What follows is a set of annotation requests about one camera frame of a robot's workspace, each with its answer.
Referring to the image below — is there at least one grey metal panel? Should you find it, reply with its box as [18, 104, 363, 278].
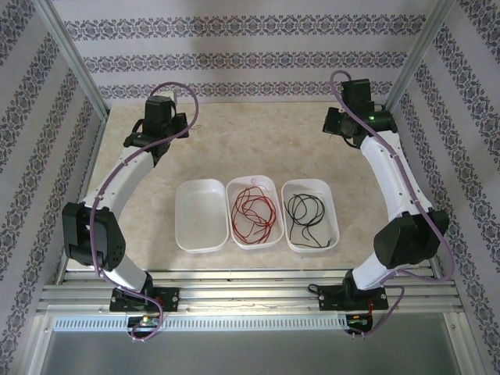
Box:
[41, 330, 462, 375]

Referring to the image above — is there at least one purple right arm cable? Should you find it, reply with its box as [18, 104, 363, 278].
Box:
[330, 70, 456, 341]

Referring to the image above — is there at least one white plastic bin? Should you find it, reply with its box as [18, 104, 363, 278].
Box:
[174, 178, 228, 254]
[225, 175, 284, 249]
[280, 178, 340, 253]

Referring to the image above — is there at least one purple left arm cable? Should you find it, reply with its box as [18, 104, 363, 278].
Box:
[88, 80, 202, 345]

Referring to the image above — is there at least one slotted grey cable duct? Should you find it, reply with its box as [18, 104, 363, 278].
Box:
[52, 314, 348, 333]

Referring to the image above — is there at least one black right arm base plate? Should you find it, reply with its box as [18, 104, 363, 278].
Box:
[318, 284, 388, 313]

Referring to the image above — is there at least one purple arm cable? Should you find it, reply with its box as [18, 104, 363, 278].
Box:
[88, 80, 202, 345]
[330, 70, 456, 341]

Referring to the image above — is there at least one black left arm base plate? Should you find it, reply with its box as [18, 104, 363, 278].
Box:
[110, 287, 180, 313]

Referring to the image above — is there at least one aluminium frame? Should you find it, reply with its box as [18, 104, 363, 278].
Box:
[29, 0, 476, 375]

